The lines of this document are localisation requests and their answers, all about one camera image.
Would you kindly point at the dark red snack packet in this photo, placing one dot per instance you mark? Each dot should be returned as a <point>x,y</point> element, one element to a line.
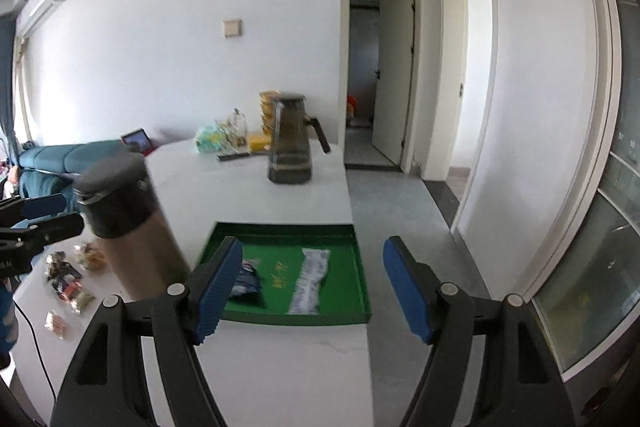
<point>62,276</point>

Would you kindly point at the teal sofa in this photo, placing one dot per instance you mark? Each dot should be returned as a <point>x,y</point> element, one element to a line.
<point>75,154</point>

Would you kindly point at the stack of gold bowls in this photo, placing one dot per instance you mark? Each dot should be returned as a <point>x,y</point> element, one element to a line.
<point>266,107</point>

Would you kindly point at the green tray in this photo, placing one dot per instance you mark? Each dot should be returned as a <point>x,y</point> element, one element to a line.
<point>340,287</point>

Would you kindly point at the smoked glass pitcher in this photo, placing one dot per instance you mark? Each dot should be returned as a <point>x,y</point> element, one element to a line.
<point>290,142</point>

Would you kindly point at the teal cushion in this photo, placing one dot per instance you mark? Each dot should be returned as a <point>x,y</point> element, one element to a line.
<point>45,183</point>

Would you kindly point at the bronze kettle with black lid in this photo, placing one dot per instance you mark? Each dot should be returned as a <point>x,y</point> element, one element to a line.
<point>130,227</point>

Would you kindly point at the red desk clock display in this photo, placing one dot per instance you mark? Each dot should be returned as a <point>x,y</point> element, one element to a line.
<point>136,141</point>

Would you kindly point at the small red white snack packet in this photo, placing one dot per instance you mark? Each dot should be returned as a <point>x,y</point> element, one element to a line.
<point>57,324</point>

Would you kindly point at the red round object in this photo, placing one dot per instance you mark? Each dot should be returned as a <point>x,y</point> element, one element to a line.
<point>353,103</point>

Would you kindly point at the white door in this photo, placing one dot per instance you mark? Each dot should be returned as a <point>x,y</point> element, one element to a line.
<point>392,82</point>

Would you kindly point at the yellow box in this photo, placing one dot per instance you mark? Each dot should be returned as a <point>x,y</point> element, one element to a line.
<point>257,143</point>

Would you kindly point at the green wet wipes pack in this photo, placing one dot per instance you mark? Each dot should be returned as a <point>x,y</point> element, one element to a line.
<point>210,139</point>

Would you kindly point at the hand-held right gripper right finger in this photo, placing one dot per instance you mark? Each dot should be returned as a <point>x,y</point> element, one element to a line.
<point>407,292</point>

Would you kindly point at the beige wall switch panel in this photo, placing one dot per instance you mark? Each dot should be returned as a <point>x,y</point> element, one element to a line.
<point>232,28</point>

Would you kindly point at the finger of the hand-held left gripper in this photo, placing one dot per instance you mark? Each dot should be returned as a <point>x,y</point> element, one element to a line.
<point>55,227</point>
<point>42,206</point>

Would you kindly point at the small green snack packet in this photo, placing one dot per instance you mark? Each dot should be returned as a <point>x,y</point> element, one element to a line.
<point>81,302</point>

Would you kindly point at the black pen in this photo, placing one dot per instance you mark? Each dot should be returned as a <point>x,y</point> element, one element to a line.
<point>232,155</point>

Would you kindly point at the clear glass cup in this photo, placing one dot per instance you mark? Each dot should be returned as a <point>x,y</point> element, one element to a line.
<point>236,127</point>

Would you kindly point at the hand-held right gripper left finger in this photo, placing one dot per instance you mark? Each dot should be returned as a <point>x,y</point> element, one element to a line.
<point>220,292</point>

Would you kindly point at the dark blue snack packet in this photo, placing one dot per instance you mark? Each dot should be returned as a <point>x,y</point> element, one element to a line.
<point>247,287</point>

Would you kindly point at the blue curtain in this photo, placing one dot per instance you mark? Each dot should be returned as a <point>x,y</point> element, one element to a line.
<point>5,82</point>

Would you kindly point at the white air conditioner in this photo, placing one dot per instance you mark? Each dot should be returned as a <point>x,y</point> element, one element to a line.
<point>45,2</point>

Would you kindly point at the glass cabinet door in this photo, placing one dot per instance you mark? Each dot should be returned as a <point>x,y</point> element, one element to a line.
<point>600,267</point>

